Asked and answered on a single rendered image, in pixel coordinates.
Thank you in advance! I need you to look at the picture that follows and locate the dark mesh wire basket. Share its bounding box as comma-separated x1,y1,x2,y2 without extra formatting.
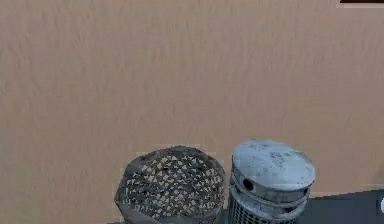
114,145,228,224

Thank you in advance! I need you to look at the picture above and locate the dark framed wall picture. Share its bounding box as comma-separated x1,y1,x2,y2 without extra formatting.
339,0,384,5

